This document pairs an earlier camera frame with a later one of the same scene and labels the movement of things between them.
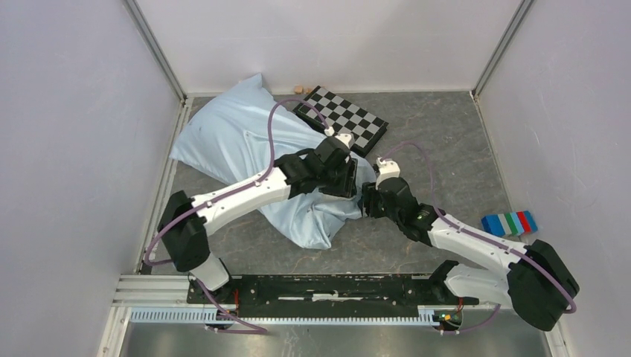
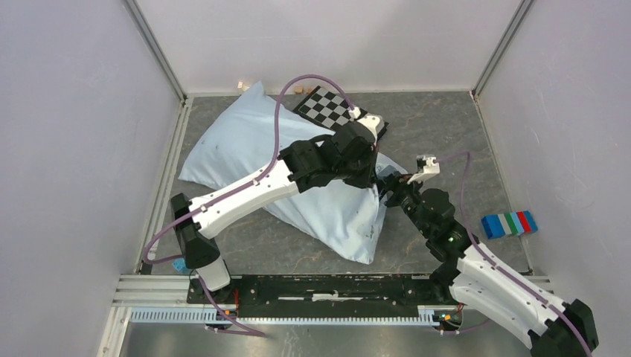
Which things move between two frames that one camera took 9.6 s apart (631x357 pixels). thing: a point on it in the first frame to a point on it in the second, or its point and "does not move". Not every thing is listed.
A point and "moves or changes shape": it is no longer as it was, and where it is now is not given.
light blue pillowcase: [239, 134] moves or changes shape
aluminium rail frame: [151, 291] does not move
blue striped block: [509, 224] does not move
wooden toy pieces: [298, 89] does not move
